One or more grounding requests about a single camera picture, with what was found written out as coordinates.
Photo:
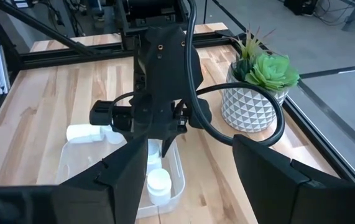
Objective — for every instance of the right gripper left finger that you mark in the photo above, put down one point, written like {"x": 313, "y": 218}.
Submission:
{"x": 115, "y": 193}

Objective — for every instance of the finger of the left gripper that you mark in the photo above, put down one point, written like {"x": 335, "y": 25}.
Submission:
{"x": 168, "y": 146}

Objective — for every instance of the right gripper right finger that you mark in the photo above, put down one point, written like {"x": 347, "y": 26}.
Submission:
{"x": 283, "y": 193}

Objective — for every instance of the white plastic pill bottle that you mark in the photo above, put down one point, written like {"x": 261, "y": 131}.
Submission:
{"x": 153, "y": 154}
{"x": 81, "y": 133}
{"x": 115, "y": 138}
{"x": 158, "y": 186}

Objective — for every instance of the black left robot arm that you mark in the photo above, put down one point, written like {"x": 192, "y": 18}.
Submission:
{"x": 164, "y": 68}

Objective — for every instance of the clear plastic basket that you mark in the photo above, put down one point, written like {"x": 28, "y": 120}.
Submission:
{"x": 77, "y": 161}

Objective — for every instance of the white grey triangle-pattern pot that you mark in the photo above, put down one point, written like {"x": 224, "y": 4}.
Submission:
{"x": 245, "y": 112}

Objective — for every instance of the spiky green plant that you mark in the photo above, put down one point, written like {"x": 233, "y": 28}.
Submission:
{"x": 250, "y": 46}

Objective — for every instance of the green succulent plant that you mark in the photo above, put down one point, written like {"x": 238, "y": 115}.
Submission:
{"x": 270, "y": 71}

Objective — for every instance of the black floor box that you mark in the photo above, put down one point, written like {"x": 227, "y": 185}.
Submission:
{"x": 300, "y": 6}

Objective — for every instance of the black table frame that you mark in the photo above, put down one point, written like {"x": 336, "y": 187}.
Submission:
{"x": 71, "y": 56}

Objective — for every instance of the black diagonal frame strut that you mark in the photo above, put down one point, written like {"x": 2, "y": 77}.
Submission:
{"x": 46, "y": 27}

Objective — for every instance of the silver aluminium bracket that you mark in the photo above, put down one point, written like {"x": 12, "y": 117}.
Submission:
{"x": 0, "y": 67}

